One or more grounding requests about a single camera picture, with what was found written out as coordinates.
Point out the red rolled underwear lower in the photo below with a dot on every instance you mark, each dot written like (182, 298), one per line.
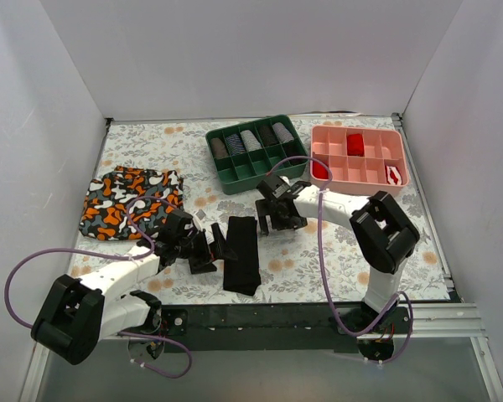
(319, 171)

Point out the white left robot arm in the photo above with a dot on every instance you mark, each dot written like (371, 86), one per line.
(79, 312)

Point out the green divided organizer box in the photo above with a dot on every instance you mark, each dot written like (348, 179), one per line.
(240, 173)

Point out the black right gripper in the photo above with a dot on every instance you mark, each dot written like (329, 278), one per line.
(272, 209)

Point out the red white rolled underwear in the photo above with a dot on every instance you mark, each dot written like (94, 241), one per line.
(393, 175)

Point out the pink divided organizer box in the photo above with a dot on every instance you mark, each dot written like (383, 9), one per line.
(358, 175)

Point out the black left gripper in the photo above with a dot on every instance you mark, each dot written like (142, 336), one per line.
(207, 254)

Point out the black underwear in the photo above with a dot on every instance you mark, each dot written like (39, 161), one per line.
(242, 275)
(294, 151)

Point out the red rolled underwear upper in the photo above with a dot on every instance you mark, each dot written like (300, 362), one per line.
(355, 145)

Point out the black rolled underwear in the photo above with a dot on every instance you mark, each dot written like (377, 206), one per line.
(294, 151)

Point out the grey white striped rolled underwear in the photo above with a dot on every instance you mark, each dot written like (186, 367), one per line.
(283, 134)

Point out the brown rolled underwear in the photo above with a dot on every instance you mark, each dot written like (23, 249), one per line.
(218, 148)

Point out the orange camouflage underwear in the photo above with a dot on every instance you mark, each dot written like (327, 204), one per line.
(130, 199)

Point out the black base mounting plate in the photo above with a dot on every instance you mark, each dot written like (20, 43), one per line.
(280, 326)

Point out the blue striped rolled underwear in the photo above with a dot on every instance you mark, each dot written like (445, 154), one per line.
(235, 145)

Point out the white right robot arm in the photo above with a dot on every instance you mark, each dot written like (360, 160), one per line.
(385, 235)

